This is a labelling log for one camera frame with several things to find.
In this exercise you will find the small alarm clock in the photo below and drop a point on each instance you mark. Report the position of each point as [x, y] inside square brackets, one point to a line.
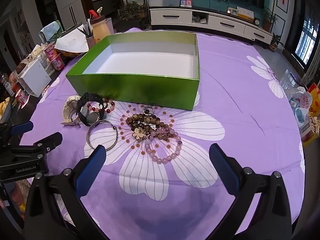
[256, 21]

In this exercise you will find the bushy potted plant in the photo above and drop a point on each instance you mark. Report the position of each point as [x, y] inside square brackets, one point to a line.
[131, 11]

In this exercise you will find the white paper sheet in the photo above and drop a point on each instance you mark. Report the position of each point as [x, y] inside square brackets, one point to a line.
[72, 42]

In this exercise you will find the black wrist watch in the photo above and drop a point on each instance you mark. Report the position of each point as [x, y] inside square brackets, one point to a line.
[80, 110]

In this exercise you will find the silver bangle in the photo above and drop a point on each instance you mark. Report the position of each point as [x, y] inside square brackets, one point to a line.
[88, 136]

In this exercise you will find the white television cabinet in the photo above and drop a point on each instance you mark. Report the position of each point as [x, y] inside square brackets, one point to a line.
[225, 23]

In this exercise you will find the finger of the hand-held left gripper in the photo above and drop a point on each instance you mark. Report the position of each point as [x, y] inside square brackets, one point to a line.
[22, 127]
[50, 140]

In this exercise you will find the potted plant red pot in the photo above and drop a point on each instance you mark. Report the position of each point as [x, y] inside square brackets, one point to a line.
[268, 20]

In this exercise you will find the small red blue box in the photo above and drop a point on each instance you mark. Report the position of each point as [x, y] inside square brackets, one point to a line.
[186, 2]

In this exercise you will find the purple floral tablecloth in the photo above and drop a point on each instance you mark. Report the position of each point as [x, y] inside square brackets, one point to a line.
[237, 92]

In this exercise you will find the small potted plant yellow pot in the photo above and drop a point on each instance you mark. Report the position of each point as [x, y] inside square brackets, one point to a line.
[274, 44]

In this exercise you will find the small picture frame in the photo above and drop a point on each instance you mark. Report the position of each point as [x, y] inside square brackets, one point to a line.
[232, 11]

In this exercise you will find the pen holder with pens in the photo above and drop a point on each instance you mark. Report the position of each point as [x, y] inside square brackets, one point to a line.
[90, 40]

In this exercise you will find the light blue green cloth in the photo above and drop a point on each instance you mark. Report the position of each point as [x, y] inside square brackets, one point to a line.
[51, 30]

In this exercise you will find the cream white wrist watch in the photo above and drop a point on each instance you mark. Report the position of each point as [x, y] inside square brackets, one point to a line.
[68, 107]

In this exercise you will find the red yellow snack package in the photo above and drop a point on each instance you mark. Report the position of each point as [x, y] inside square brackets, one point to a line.
[314, 105]

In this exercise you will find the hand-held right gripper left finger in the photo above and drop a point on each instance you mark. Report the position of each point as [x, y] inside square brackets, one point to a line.
[93, 168]

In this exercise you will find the pink yogurt cup pack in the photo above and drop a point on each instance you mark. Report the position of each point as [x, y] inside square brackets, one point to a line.
[57, 61]

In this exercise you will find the white plastic bag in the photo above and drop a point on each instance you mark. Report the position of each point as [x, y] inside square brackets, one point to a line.
[301, 105]

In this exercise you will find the window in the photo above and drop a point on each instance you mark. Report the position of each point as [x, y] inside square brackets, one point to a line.
[306, 42]

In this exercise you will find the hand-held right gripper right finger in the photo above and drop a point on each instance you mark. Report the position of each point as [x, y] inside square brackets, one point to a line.
[222, 167]

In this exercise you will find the beige jar brown lid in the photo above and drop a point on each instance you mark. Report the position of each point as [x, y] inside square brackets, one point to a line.
[100, 30]

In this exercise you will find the white cardboard box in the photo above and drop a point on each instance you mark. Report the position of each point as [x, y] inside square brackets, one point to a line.
[35, 77]

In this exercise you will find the green cardboard box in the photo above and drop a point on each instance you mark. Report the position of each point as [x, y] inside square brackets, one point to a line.
[140, 87]

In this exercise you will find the yellow white box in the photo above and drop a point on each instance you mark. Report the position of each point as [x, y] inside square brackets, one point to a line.
[245, 13]

